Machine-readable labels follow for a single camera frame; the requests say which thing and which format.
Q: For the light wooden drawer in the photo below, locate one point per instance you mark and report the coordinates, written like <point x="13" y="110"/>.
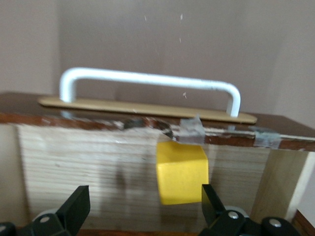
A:
<point x="73" y="159"/>

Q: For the dark brown wooden cabinet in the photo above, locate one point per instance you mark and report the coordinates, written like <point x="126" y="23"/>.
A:
<point x="305" y="226"/>

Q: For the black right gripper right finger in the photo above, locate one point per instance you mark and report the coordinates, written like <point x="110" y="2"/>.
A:
<point x="216" y="214"/>

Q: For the yellow cube block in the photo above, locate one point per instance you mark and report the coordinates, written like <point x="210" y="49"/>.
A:
<point x="182" y="177"/>

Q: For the grey tape piece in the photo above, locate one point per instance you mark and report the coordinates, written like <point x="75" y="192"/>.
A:
<point x="265" y="137"/>
<point x="192" y="130"/>

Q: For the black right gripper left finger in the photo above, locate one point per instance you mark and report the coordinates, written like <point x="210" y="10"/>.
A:
<point x="73" y="211"/>

